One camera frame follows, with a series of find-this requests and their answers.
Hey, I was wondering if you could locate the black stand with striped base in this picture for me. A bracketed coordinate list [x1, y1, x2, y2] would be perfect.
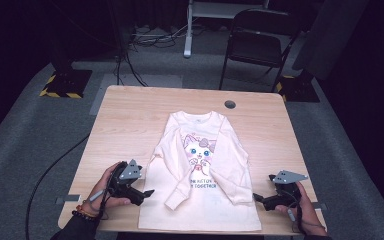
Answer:
[39, 19, 94, 100]

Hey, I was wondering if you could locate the grey panel stand with striped base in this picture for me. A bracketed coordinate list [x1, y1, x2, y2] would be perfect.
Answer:
[275, 0, 370, 104]

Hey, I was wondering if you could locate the black bead bracelet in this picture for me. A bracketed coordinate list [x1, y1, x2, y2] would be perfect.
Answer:
[71, 209, 96, 224]

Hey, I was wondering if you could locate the orange bead bracelet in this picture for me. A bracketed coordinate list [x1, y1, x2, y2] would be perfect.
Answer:
[75, 203, 97, 219]

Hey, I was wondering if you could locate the person's left hand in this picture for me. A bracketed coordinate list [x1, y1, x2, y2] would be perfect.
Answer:
[78, 161, 132, 220]

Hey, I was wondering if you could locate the black pole with hanging cables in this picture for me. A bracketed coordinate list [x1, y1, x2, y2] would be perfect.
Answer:
[106, 0, 149, 88]

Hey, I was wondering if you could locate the right gripper cable with grey plug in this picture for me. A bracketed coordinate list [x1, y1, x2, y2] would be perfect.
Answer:
[279, 189, 307, 235]

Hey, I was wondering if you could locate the long black floor cable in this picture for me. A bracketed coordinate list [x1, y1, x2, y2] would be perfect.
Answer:
[25, 133, 92, 240]

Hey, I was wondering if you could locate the bundle of floor cables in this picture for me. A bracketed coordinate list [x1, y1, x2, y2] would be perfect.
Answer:
[128, 23, 194, 50]

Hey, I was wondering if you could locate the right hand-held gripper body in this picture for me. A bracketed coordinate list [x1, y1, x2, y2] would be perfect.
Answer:
[263, 170, 310, 212]

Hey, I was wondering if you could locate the left gripper cable with grey plug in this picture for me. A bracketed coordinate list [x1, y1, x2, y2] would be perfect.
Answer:
[85, 165, 116, 222]

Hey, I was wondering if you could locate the black folding chair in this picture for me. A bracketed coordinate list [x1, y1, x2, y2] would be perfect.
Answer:
[218, 7, 304, 94]

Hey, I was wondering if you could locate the gripper cable with grey plug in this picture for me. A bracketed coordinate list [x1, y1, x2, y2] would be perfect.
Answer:
[85, 165, 116, 222]
[279, 189, 307, 235]

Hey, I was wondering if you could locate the white metal table frame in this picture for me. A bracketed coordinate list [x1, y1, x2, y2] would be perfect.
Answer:
[182, 0, 271, 60]

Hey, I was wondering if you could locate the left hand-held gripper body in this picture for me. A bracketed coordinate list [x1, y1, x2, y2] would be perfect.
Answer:
[107, 158, 145, 202]

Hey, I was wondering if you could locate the person's right hand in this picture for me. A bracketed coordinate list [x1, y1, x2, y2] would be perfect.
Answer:
[274, 181, 328, 236]

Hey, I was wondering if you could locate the pink long-sleeve cat-print shirt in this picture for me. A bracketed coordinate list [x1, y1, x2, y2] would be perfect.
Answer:
[137, 110, 263, 232]

